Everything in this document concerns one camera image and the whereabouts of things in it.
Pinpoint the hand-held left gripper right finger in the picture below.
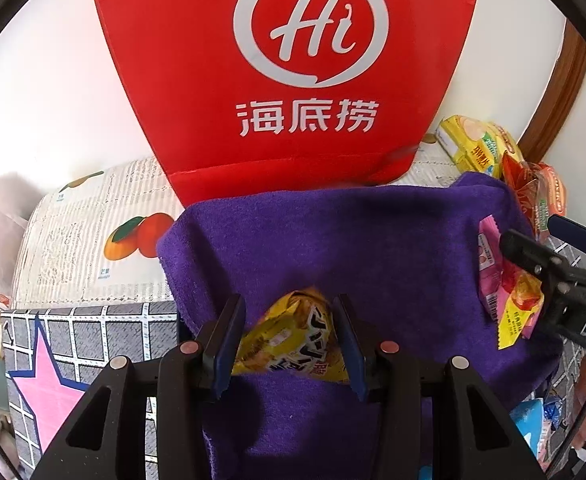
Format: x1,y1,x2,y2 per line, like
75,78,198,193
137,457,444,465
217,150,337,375
330,294,549,480

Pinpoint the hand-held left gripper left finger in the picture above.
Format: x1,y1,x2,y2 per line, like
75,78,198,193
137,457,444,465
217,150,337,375
30,294,246,480

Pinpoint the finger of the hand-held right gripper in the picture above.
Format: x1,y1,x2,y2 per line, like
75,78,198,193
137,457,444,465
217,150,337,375
547,214,586,253
500,229,579,286

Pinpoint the pink snack packet with barcode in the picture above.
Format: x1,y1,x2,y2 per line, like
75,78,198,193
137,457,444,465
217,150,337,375
477,215,511,318

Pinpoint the yellow red snack packet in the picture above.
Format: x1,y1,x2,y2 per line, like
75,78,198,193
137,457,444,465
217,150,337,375
496,260,545,351

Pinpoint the red orange snack packet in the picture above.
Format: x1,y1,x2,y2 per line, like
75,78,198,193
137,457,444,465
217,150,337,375
502,152,567,241

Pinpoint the yellow brown snack packet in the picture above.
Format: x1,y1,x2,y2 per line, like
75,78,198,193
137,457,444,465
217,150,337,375
488,122,522,171

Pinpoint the yellow cracker packet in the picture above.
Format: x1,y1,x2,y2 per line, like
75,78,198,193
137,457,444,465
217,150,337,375
435,114,504,176

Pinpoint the purple towel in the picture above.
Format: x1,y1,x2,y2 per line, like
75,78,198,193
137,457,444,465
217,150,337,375
156,171,564,480

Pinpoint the light blue box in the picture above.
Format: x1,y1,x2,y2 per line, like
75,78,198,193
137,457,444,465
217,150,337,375
510,397,549,463

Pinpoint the grey checked cloth with star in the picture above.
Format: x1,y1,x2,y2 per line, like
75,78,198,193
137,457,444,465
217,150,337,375
0,245,586,480

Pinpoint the fruit printed cloth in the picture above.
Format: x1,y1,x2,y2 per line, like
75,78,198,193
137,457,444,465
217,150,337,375
13,145,461,306

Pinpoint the red bag with white logo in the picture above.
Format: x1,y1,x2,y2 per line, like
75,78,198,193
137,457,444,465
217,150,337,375
87,0,485,208

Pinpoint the wooden door frame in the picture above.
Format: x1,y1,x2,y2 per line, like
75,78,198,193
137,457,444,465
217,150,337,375
516,22,586,166

